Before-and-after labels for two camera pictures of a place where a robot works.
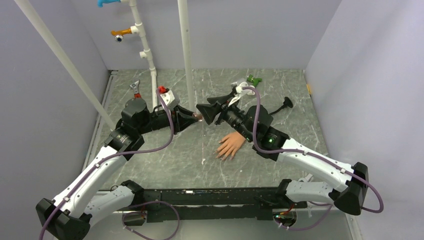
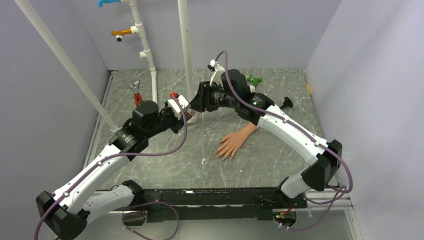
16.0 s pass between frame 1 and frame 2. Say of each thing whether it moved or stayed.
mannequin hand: stayed
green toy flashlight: stayed
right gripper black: moved
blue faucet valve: stayed
